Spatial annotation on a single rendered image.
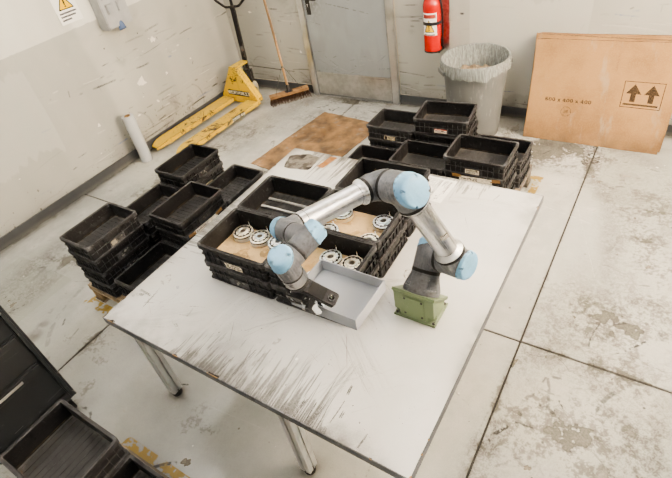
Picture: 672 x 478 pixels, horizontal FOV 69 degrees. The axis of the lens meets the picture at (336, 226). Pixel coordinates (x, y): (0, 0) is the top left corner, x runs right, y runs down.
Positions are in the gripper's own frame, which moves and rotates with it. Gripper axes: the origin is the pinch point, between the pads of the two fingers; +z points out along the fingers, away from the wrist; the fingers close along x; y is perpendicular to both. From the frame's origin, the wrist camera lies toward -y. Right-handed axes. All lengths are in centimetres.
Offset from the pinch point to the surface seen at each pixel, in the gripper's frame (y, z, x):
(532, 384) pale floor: -62, 123, -37
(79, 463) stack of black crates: 89, 38, 80
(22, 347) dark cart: 159, 36, 53
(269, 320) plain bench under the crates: 42, 40, -1
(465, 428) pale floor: -39, 113, -3
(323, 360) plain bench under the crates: 9.0, 37.2, 7.3
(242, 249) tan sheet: 70, 34, -28
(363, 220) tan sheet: 24, 45, -64
